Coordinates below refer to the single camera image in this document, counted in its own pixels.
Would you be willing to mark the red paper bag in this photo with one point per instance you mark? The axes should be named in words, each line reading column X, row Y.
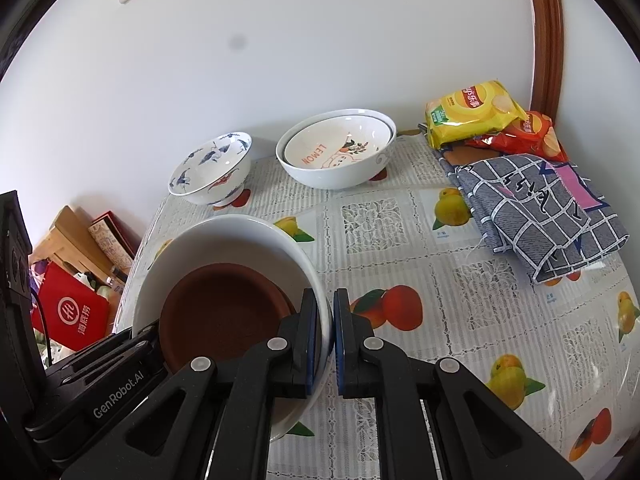
column 70, row 310

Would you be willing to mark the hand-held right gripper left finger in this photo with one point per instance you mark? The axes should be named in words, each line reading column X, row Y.
column 305, row 330

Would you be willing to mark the rabbit print white bowl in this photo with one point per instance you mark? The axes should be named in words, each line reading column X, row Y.
column 330, row 145

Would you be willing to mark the fruit print tablecloth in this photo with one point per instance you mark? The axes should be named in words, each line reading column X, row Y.
column 425, row 270

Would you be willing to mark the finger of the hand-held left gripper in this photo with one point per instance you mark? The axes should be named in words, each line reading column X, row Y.
column 137, row 342

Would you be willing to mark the brown wooden door frame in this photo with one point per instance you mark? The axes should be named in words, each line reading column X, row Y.
column 545, row 35

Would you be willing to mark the plain white bowl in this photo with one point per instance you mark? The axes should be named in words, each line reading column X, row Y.
column 240, row 240

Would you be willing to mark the grey checked cloth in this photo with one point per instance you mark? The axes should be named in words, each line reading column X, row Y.
column 525, row 210

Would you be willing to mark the red chip bag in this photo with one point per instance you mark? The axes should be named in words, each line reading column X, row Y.
column 535, row 135

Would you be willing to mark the patterned box with red edge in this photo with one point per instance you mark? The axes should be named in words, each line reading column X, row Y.
column 107, row 240

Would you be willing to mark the brown round plate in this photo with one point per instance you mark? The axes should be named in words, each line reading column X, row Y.
column 225, row 310

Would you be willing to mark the blue crane print bowl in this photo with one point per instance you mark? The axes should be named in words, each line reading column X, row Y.
column 210, row 180

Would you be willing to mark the yellow chip bag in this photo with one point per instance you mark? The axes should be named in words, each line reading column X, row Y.
column 470, row 115

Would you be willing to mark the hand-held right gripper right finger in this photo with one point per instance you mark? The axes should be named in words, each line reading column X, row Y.
column 345, row 330

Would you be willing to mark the large white ceramic bowl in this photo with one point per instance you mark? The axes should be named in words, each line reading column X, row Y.
column 340, row 175

